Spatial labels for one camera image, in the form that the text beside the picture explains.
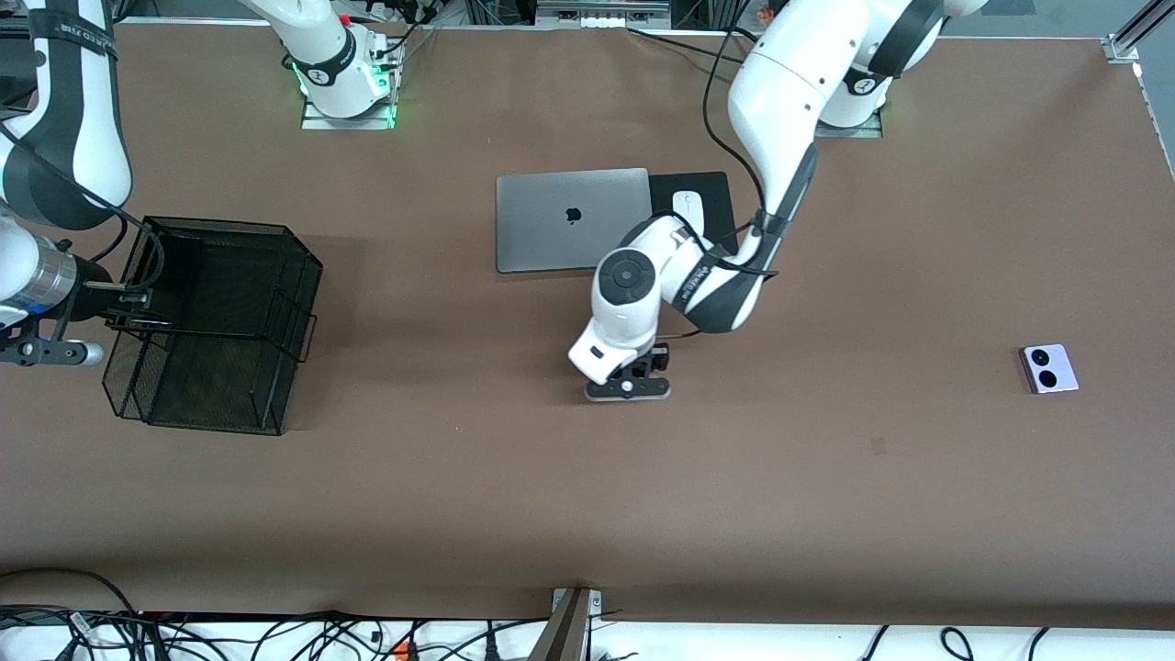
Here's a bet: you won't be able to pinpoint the lilac flip phone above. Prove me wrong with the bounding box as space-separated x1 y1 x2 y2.
1021 343 1080 396

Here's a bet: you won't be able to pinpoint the silver closed laptop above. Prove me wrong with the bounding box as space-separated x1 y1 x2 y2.
496 167 655 274

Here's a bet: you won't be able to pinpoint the black mouse pad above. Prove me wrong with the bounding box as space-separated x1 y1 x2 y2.
648 171 741 258

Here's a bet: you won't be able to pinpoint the aluminium corner profile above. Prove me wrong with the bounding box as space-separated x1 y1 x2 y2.
1104 0 1175 65

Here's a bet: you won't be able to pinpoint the black wire mesh tray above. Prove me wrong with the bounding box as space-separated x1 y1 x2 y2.
103 216 324 437

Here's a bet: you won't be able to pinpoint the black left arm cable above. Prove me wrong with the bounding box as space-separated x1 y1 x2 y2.
702 28 781 276

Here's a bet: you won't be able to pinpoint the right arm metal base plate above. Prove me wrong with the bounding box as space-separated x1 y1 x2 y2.
301 41 401 130

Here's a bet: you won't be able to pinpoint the black looped floor cable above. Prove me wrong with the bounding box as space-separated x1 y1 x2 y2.
0 567 140 618

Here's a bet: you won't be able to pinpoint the grey aluminium post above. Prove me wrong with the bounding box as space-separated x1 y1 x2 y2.
528 588 604 661

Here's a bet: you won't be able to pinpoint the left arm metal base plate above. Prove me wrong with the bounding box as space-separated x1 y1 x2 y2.
815 110 884 139

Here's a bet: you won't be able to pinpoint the long black table cable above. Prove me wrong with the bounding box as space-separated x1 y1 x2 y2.
627 28 749 63

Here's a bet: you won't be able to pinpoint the tangled black floor cables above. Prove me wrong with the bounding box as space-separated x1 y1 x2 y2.
0 606 552 661

